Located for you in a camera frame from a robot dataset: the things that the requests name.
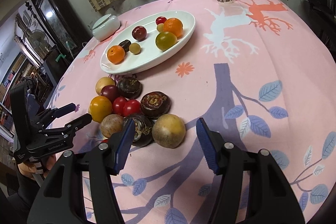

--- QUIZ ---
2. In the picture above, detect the orange mandarin near jar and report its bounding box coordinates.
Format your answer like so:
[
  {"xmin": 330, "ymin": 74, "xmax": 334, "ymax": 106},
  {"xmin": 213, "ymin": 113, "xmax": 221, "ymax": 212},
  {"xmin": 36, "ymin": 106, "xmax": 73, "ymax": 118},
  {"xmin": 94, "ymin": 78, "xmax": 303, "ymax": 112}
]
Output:
[{"xmin": 107, "ymin": 46, "xmax": 125, "ymax": 64}]

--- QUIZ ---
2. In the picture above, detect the white oval plate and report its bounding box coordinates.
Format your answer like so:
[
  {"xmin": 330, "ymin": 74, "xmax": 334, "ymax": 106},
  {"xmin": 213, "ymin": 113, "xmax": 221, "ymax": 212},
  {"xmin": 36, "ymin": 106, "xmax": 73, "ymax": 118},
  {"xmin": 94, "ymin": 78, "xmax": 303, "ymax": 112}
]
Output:
[{"xmin": 100, "ymin": 10, "xmax": 196, "ymax": 75}]

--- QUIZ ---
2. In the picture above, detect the dark mangosteen front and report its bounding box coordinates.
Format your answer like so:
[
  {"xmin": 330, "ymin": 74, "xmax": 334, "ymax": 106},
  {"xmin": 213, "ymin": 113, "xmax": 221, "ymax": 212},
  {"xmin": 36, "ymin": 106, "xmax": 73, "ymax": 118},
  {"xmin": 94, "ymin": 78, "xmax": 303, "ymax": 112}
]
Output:
[{"xmin": 123, "ymin": 114, "xmax": 154, "ymax": 147}]

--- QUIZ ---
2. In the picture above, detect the red cherry tomato left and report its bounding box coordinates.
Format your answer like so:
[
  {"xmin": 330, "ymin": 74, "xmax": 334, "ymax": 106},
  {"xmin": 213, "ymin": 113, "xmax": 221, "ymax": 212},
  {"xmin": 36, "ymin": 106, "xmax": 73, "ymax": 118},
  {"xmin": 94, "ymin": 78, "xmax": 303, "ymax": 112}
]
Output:
[{"xmin": 112, "ymin": 97, "xmax": 127, "ymax": 117}]

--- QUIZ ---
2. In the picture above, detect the yellow passion fruit on cloth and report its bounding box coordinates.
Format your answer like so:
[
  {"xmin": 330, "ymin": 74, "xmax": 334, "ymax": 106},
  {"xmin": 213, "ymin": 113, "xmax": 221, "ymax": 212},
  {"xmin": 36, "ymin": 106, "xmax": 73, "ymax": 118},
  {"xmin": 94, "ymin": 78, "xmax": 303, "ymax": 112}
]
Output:
[{"xmin": 95, "ymin": 77, "xmax": 115, "ymax": 96}]

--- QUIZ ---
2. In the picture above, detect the red cherry tomato on plate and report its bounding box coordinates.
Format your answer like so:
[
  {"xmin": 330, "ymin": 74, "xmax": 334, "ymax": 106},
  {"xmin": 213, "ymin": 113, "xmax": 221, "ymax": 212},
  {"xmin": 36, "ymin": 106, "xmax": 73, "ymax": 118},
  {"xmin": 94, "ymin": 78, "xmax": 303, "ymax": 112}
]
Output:
[{"xmin": 155, "ymin": 16, "xmax": 167, "ymax": 25}]

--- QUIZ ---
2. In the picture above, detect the red cherry tomato right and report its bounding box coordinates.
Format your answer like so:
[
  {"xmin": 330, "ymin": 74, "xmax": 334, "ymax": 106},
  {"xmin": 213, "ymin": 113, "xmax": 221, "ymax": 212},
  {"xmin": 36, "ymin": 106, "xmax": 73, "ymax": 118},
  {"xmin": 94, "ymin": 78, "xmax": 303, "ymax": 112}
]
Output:
[{"xmin": 122, "ymin": 100, "xmax": 141, "ymax": 117}]

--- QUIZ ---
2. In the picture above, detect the brown passion fruit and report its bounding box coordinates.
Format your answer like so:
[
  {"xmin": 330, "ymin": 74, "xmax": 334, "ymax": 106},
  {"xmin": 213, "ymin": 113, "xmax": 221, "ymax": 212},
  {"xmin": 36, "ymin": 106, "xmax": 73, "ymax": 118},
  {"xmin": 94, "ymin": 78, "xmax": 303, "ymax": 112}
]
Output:
[{"xmin": 100, "ymin": 114, "xmax": 123, "ymax": 138}]

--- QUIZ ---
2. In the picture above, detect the white ceramic lidded jar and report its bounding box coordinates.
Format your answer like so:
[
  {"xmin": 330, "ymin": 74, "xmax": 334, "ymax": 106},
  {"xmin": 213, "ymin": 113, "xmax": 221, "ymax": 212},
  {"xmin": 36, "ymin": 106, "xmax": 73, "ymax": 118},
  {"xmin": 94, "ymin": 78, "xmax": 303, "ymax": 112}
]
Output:
[{"xmin": 92, "ymin": 14, "xmax": 121, "ymax": 41}]

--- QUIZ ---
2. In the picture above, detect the yellow-orange tomato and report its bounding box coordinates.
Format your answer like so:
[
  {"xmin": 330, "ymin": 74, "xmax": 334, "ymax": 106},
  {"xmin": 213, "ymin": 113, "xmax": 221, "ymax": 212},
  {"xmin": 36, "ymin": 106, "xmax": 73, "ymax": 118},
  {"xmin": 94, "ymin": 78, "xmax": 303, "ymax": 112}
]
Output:
[{"xmin": 89, "ymin": 96, "xmax": 113, "ymax": 123}]

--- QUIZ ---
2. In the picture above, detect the tan round passion fruit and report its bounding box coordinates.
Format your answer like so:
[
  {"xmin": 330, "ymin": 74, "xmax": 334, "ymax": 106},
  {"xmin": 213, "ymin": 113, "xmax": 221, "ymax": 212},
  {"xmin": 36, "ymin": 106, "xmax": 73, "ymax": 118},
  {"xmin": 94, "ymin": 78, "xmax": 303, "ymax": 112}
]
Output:
[{"xmin": 152, "ymin": 114, "xmax": 186, "ymax": 149}]

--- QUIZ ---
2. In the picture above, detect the left hand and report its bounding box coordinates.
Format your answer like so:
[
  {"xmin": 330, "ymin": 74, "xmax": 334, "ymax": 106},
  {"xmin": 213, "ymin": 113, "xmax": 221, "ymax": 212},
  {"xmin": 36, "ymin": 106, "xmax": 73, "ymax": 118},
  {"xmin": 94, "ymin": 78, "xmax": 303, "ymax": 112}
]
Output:
[{"xmin": 18, "ymin": 155, "xmax": 56, "ymax": 179}]

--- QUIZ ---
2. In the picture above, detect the dark wooden cabinet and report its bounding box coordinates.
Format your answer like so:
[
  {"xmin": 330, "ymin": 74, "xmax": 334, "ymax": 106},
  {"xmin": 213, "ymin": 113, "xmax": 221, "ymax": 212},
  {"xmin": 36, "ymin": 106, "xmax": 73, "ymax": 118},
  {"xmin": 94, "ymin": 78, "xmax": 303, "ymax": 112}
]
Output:
[{"xmin": 31, "ymin": 0, "xmax": 91, "ymax": 61}]

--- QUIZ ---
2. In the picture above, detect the dark mangosteen with star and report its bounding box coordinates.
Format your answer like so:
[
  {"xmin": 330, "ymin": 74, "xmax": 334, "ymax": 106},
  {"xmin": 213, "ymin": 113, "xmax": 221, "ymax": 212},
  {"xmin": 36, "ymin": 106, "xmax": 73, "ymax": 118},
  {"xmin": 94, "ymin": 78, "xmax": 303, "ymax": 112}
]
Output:
[{"xmin": 140, "ymin": 92, "xmax": 171, "ymax": 119}]

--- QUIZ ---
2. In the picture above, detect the pink patterned tablecloth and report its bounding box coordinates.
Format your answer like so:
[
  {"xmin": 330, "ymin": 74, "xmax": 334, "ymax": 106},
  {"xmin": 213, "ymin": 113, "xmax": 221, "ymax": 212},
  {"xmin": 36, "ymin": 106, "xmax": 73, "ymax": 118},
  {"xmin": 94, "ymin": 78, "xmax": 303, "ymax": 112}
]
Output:
[{"xmin": 113, "ymin": 0, "xmax": 335, "ymax": 223}]

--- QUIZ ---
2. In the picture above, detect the dark red plum on plate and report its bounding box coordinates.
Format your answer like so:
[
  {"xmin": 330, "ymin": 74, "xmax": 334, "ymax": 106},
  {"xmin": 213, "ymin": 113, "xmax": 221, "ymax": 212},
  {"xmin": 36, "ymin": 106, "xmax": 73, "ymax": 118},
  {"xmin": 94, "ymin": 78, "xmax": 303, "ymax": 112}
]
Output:
[{"xmin": 131, "ymin": 26, "xmax": 147, "ymax": 42}]

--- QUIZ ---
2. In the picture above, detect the dark date on plate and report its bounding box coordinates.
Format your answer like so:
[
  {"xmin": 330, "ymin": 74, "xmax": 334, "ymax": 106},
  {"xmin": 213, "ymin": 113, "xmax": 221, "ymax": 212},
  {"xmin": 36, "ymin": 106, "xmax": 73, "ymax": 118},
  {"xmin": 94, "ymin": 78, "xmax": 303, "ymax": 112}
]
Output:
[{"xmin": 119, "ymin": 40, "xmax": 131, "ymax": 53}]

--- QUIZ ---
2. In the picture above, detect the green-yellow mandarin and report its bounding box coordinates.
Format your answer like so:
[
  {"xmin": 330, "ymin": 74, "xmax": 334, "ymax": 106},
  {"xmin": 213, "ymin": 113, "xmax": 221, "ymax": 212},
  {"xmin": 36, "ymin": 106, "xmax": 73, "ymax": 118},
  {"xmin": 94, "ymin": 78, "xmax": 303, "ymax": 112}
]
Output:
[{"xmin": 155, "ymin": 31, "xmax": 177, "ymax": 51}]

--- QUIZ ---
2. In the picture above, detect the small tan longan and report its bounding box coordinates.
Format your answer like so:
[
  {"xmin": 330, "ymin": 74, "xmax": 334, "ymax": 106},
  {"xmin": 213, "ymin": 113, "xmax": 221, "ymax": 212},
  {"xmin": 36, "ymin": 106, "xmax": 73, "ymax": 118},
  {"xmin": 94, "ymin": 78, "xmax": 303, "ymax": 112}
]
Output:
[
  {"xmin": 157, "ymin": 23, "xmax": 164, "ymax": 33},
  {"xmin": 129, "ymin": 43, "xmax": 142, "ymax": 55}
]

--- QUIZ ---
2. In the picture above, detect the orange mandarin far side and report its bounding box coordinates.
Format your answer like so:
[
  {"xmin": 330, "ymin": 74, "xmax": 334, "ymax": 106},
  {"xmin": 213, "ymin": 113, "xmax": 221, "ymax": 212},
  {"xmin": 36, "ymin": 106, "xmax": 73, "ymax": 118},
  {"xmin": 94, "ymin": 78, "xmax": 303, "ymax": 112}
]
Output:
[{"xmin": 163, "ymin": 18, "xmax": 183, "ymax": 38}]

